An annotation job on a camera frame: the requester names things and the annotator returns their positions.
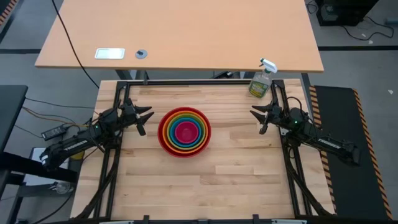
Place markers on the small magenta plastic bowl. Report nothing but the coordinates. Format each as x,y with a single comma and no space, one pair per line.
186,132

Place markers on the nested rainbow bowls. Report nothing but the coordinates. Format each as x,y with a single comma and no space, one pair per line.
159,132

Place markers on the black equipment box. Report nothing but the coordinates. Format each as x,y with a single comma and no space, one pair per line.
345,12

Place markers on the black aluminium table frame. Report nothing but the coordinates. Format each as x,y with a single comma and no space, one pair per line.
199,82

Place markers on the teal plastic bowl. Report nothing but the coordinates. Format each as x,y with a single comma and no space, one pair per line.
172,132

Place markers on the black power adapter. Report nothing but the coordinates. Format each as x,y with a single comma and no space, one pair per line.
54,132

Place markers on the clear spray bottle white trigger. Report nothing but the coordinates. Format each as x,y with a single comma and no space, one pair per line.
260,84

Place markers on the black mat with hazard stripes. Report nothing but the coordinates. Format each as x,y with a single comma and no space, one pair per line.
351,140

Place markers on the light wooden desk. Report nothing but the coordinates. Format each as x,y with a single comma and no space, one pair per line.
186,31

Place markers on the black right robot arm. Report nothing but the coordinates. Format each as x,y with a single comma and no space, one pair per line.
334,145

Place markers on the white rectangular desk plate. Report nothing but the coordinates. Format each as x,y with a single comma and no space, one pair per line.
109,53

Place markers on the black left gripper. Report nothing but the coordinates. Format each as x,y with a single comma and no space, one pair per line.
129,115

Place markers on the yellow plastic bowl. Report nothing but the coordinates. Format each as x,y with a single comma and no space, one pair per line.
165,132

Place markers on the orange plastic bowl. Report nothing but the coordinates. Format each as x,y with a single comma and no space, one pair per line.
163,132

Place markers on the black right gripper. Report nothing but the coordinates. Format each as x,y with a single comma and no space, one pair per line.
275,116

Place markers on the lime green plastic bowl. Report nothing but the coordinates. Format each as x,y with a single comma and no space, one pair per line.
168,132

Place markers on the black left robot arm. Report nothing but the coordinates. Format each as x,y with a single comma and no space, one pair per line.
74,144

